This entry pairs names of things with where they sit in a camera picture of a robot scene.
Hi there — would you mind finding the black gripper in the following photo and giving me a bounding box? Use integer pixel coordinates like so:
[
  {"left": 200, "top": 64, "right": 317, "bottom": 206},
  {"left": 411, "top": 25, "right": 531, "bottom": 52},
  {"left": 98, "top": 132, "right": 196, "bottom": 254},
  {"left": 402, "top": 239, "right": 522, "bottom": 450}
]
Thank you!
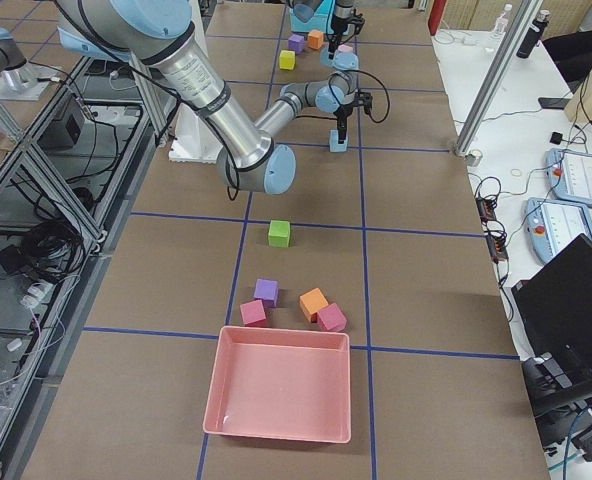
[
  {"left": 333, "top": 90, "right": 373, "bottom": 143},
  {"left": 327, "top": 0, "right": 365, "bottom": 59}
]

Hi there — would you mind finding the light blue foam block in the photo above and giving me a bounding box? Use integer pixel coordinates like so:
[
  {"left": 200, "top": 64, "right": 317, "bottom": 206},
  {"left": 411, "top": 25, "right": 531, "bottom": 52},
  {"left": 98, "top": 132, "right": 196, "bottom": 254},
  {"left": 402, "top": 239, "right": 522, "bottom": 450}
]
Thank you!
[
  {"left": 319, "top": 49, "right": 333, "bottom": 68},
  {"left": 329, "top": 129, "right": 348, "bottom": 153}
]

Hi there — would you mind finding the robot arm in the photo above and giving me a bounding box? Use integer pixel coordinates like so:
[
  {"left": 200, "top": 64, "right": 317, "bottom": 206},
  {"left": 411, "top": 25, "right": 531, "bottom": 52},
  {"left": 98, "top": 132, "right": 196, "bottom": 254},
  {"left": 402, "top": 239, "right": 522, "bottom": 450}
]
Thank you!
[
  {"left": 286, "top": 0, "right": 365, "bottom": 66},
  {"left": 55, "top": 1, "right": 373, "bottom": 195}
]

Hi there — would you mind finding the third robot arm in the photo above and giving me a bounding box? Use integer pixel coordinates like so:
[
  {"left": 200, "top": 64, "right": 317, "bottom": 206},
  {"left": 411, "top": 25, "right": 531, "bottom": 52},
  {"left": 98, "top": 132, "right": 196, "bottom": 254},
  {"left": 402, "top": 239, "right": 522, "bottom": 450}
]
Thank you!
[{"left": 0, "top": 27, "right": 49, "bottom": 101}]

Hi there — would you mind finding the light blue plastic bin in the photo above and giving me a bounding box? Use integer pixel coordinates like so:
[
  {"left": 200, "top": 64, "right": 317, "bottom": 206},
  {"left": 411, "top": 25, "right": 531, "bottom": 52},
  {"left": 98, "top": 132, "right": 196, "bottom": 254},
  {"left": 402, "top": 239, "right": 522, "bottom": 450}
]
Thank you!
[{"left": 286, "top": 0, "right": 335, "bottom": 34}]

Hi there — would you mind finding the orange foam block left side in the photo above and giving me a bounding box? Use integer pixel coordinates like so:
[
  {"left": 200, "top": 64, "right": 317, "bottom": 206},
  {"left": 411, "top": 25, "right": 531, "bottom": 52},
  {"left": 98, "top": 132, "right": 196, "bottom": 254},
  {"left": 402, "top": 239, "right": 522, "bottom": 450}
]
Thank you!
[{"left": 307, "top": 29, "right": 325, "bottom": 50}]

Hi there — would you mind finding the orange foam block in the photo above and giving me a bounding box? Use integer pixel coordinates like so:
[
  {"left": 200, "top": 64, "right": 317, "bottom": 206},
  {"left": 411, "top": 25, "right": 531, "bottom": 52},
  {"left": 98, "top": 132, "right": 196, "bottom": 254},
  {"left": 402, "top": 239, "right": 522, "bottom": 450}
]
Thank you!
[
  {"left": 307, "top": 29, "right": 325, "bottom": 50},
  {"left": 299, "top": 288, "right": 329, "bottom": 323}
]

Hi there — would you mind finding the purple foam block left side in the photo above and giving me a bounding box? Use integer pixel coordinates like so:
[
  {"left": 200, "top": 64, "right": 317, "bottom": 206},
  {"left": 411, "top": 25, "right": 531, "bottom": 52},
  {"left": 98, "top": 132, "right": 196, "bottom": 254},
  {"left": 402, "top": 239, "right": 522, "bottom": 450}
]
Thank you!
[{"left": 288, "top": 33, "right": 306, "bottom": 55}]

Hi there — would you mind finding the purple foam block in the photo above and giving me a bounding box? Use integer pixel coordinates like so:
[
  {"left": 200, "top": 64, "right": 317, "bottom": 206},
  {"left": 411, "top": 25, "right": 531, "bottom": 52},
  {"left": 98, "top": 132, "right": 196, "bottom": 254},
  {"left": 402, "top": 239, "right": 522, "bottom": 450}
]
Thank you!
[
  {"left": 288, "top": 33, "right": 306, "bottom": 55},
  {"left": 254, "top": 278, "right": 280, "bottom": 308}
]

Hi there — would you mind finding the yellow foam block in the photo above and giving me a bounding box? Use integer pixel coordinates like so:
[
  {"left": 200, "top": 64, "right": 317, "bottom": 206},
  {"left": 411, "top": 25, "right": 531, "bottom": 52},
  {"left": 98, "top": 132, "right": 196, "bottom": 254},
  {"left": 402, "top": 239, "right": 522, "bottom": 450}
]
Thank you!
[{"left": 278, "top": 49, "right": 296, "bottom": 71}]

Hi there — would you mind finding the green foam block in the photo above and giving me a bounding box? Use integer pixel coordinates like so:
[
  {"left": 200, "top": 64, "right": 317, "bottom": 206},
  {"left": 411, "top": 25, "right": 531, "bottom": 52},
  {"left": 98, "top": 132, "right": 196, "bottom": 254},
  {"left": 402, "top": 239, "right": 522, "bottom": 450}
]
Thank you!
[{"left": 267, "top": 219, "right": 291, "bottom": 248}]

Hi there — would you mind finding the clear sanitizer bottle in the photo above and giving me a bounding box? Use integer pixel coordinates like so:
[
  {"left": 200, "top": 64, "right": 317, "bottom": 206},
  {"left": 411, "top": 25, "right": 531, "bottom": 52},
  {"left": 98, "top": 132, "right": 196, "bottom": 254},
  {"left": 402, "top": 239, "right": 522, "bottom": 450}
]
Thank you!
[{"left": 491, "top": 3, "right": 513, "bottom": 38}]

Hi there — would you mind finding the purple foam block right side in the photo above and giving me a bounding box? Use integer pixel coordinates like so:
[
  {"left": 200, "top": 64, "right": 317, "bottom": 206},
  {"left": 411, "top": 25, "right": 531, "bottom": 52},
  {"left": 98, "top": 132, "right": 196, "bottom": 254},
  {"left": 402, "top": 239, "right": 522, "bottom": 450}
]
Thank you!
[{"left": 254, "top": 278, "right": 280, "bottom": 308}]

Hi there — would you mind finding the black water bottle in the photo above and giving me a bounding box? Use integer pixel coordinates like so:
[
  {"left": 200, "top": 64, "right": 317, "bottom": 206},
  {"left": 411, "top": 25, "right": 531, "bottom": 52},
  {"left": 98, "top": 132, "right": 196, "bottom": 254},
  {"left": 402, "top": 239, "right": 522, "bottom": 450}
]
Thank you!
[{"left": 516, "top": 9, "right": 551, "bottom": 59}]

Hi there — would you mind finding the magenta foam block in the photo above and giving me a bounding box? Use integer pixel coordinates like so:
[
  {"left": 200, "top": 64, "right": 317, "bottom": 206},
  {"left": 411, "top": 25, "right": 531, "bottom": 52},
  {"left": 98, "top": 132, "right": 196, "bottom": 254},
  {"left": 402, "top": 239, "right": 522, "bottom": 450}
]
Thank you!
[{"left": 317, "top": 303, "right": 347, "bottom": 332}]

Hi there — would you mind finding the crimson foam block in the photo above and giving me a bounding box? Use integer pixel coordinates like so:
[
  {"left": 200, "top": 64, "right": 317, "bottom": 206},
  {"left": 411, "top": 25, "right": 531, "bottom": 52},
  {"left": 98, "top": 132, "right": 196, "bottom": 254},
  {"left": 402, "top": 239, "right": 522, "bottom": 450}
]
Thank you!
[{"left": 239, "top": 300, "right": 268, "bottom": 328}]

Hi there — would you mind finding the lower teach pendant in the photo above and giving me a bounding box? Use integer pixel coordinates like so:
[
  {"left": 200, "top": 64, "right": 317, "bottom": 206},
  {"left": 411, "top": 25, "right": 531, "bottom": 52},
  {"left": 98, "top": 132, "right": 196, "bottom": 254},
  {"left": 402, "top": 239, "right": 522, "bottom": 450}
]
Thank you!
[{"left": 525, "top": 197, "right": 592, "bottom": 264}]

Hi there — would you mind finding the teach pendant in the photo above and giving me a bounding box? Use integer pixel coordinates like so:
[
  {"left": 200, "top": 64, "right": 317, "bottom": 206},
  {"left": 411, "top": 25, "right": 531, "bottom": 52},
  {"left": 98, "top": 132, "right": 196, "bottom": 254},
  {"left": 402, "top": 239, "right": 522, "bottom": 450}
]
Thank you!
[
  {"left": 525, "top": 197, "right": 592, "bottom": 264},
  {"left": 545, "top": 148, "right": 592, "bottom": 208}
]

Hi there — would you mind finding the upper teach pendant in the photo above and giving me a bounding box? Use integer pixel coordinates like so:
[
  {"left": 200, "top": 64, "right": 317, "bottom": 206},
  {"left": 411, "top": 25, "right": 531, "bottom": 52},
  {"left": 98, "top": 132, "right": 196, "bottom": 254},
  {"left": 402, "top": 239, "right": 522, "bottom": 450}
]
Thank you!
[{"left": 545, "top": 148, "right": 592, "bottom": 208}]

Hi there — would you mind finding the pink plastic tray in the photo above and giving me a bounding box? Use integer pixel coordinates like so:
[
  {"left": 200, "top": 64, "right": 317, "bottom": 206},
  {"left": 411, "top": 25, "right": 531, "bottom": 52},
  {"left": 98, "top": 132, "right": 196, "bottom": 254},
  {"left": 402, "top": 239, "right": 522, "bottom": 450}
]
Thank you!
[{"left": 203, "top": 326, "right": 352, "bottom": 444}]

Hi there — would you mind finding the black laptop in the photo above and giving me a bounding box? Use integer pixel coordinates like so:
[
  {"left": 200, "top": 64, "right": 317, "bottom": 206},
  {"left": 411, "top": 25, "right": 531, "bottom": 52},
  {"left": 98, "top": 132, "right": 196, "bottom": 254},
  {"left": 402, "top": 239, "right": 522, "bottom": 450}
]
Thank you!
[{"left": 510, "top": 232, "right": 592, "bottom": 376}]

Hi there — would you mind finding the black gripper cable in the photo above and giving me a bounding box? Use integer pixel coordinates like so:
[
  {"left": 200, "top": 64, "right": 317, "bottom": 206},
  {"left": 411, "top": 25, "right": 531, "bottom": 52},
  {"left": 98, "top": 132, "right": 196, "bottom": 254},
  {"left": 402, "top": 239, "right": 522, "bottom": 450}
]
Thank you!
[{"left": 295, "top": 69, "right": 392, "bottom": 124}]

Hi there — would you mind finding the aluminium frame post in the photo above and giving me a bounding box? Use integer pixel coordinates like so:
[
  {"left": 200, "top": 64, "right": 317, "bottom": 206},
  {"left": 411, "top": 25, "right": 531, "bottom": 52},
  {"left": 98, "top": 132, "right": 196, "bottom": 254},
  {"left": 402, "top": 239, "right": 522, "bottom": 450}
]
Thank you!
[{"left": 453, "top": 0, "right": 542, "bottom": 157}]

